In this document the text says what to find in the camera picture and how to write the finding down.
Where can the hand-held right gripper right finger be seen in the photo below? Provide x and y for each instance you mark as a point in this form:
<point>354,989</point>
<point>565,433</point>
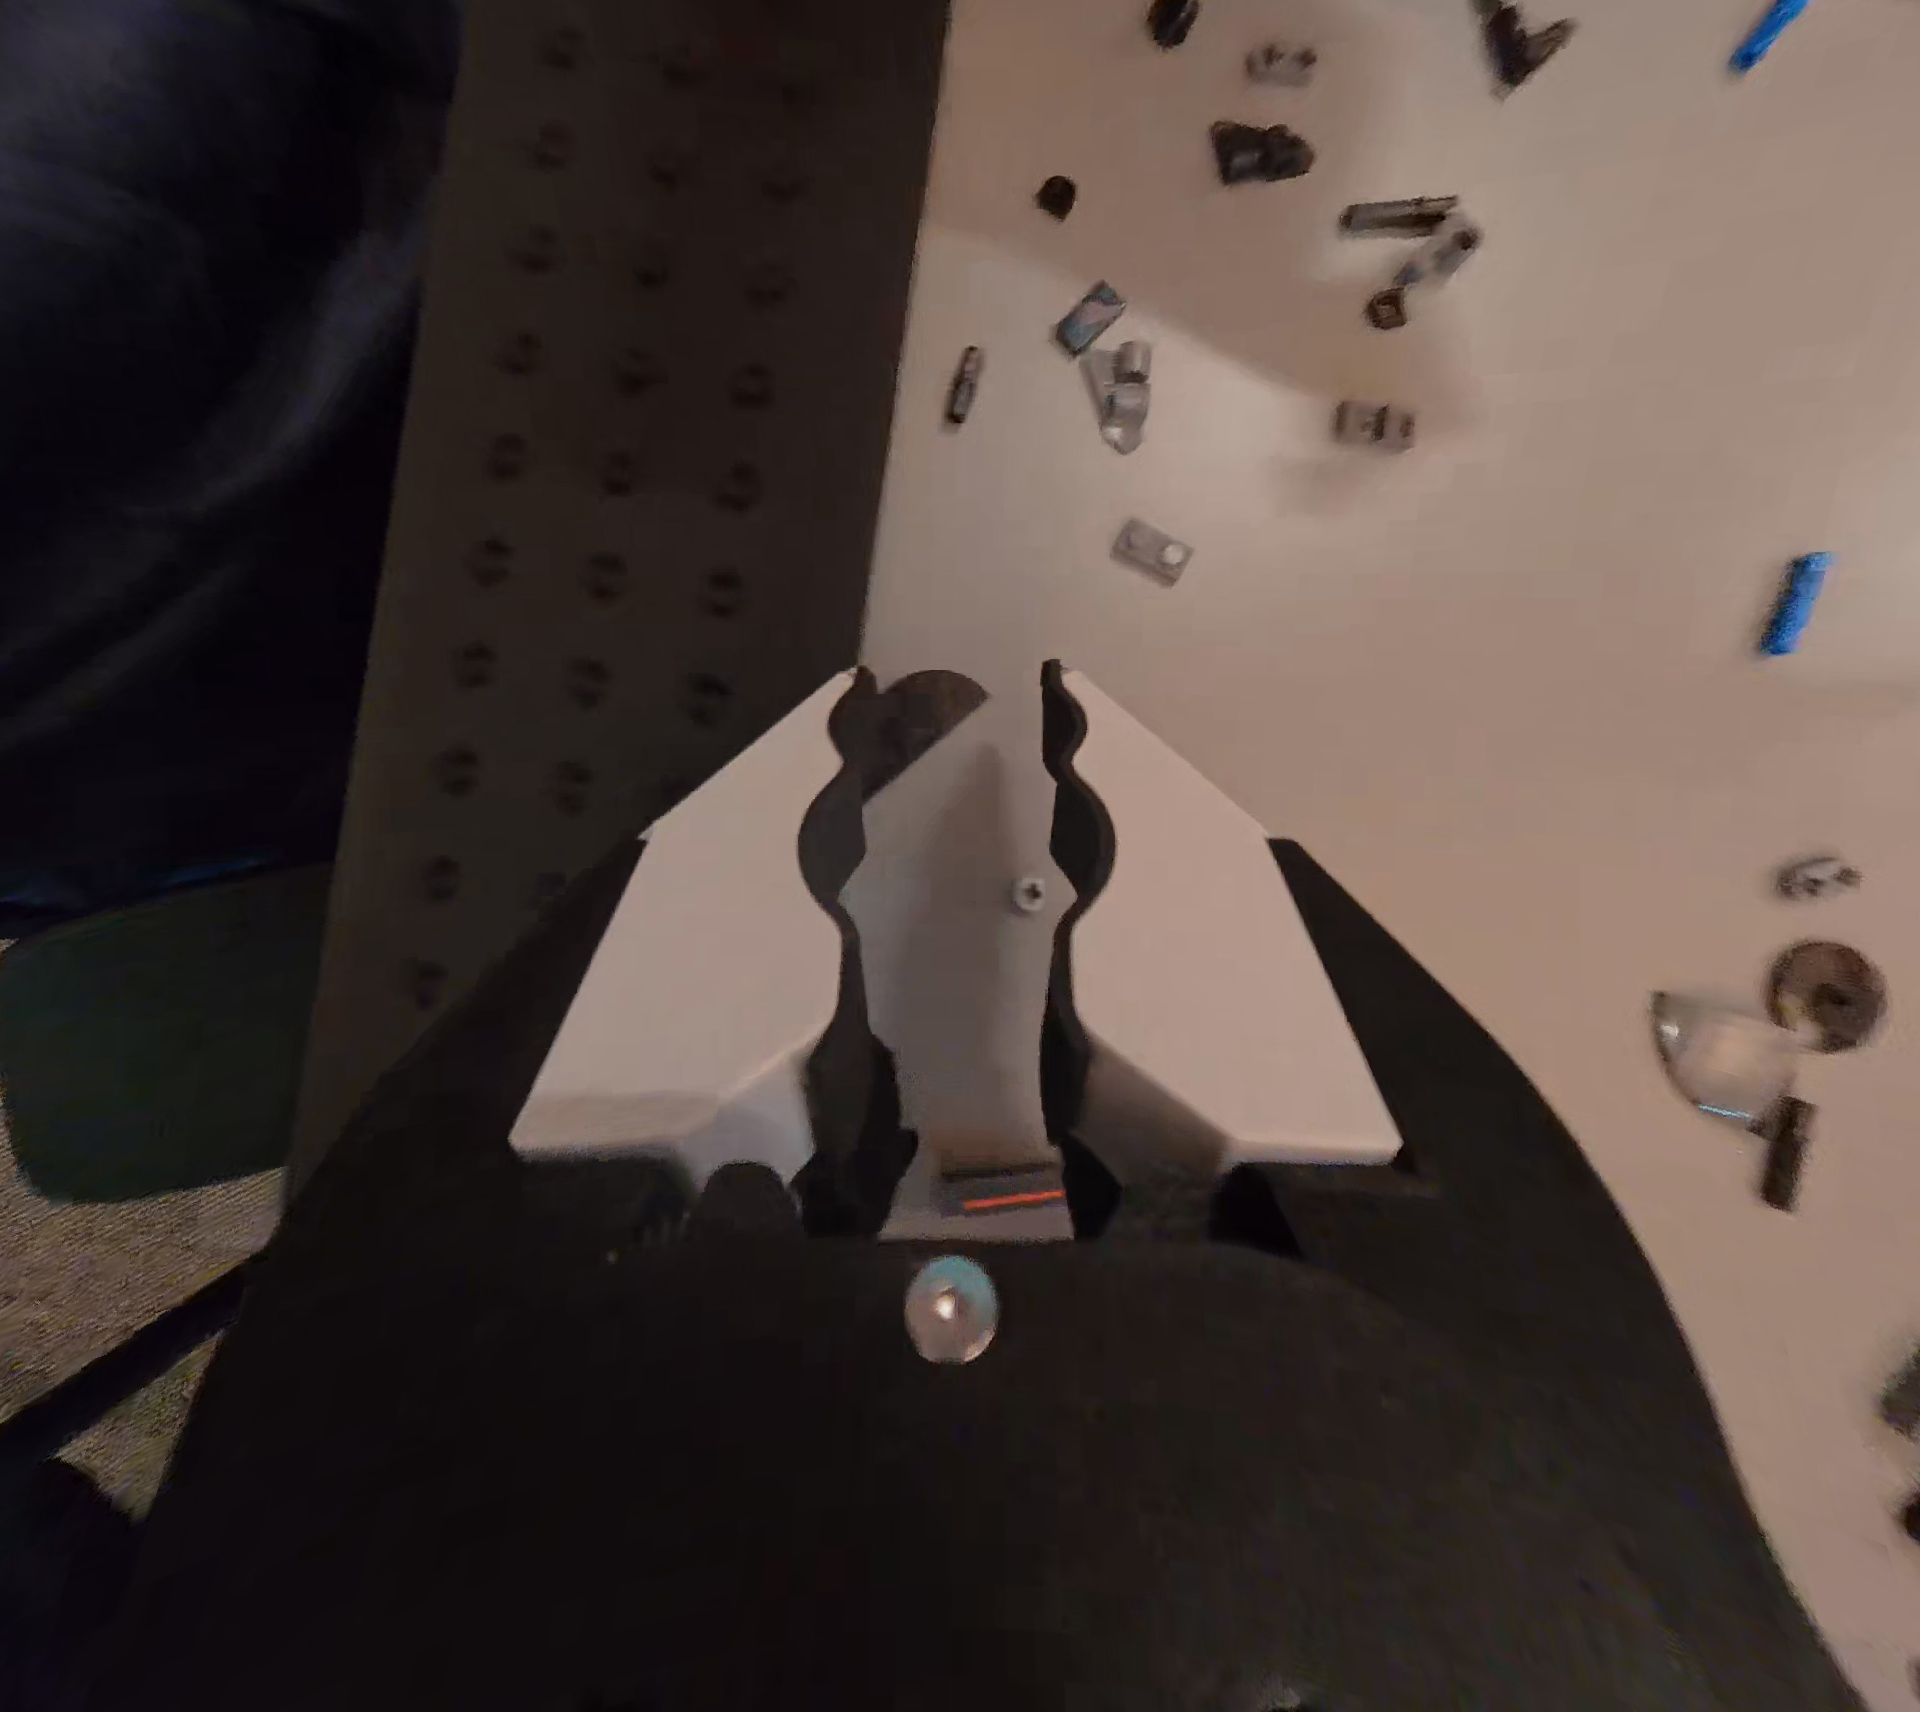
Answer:
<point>1215,993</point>

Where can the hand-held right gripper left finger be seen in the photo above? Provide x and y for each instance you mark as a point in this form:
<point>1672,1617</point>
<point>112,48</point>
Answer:
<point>705,993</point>

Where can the scattered loose lego pieces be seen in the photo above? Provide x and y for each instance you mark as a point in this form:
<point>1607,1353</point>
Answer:
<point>1260,152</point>

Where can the dark green chair seat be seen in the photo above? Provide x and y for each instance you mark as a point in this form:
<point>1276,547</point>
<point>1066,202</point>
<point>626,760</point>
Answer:
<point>152,1039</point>

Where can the black perforated mat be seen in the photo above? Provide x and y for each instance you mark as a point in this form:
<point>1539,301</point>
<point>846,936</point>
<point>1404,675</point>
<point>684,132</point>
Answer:
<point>647,244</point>

